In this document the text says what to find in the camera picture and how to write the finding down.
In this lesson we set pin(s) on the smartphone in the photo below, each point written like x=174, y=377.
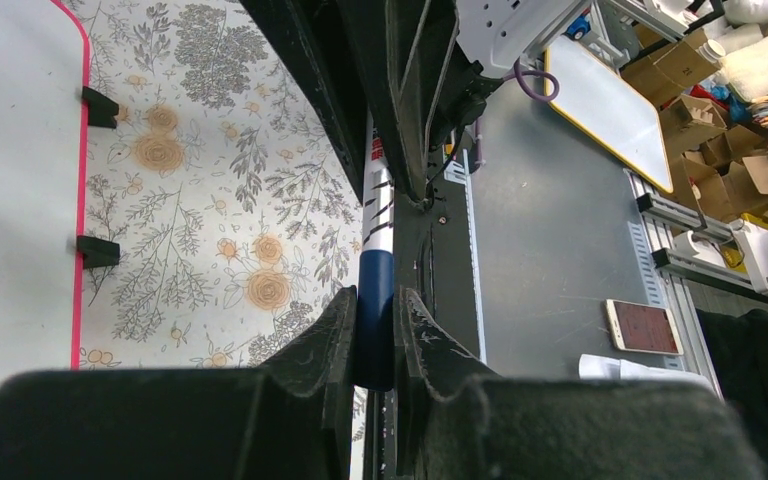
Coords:
x=642, y=328

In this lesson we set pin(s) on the black whiteboard foot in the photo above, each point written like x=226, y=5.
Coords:
x=102, y=112
x=97, y=252

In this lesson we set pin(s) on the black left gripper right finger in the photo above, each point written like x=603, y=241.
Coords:
x=605, y=429

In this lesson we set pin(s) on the yellow framed whiteboard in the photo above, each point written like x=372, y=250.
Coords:
x=595, y=99

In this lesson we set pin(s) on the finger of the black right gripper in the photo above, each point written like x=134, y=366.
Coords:
x=367, y=62

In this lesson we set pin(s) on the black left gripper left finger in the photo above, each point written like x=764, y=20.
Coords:
x=288, y=418

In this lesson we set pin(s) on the floral tablecloth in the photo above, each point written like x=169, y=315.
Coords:
x=235, y=220

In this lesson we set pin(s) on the pink framed whiteboard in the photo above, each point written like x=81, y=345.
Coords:
x=44, y=67

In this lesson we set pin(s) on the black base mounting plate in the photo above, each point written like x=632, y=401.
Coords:
x=424, y=265

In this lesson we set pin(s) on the whiteboard marker pen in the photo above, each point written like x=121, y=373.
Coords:
x=374, y=338

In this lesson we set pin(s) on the cardboard boxes pile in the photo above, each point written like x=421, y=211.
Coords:
x=715, y=163

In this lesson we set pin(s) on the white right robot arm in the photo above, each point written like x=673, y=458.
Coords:
x=491, y=37

